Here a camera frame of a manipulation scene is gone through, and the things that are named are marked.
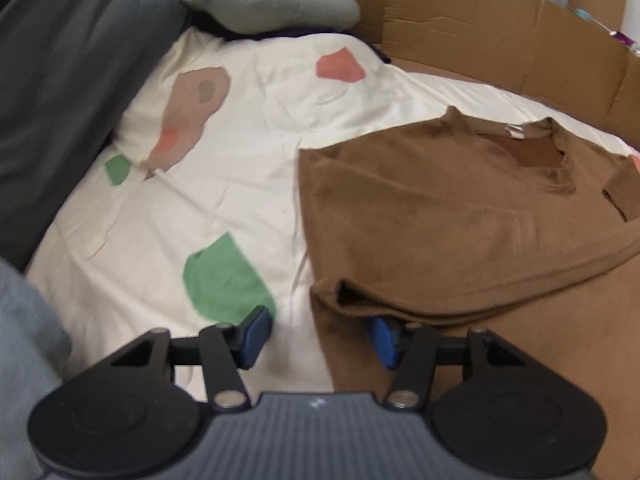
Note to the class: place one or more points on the grey-blue denim garment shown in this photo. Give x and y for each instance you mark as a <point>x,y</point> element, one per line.
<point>25,360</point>

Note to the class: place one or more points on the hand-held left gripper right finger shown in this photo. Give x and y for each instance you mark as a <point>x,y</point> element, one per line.
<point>385,342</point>

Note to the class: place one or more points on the cream bear print bed sheet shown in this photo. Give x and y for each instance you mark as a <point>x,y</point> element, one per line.
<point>240,200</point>

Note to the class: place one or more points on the flattened cardboard sheet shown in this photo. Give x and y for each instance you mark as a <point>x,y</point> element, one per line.
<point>475,25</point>

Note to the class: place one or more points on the dark grey pillow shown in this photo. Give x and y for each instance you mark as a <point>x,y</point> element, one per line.
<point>65,85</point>

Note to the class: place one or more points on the detergent bottle with blue cap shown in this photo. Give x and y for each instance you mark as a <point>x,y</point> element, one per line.
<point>582,12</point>

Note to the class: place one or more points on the brown t-shirt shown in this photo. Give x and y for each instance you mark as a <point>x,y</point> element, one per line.
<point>425,220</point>

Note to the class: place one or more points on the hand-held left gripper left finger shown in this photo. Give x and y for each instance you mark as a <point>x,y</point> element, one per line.
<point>257,335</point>

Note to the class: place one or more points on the black cloth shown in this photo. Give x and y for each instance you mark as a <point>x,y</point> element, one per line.
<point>225,30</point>

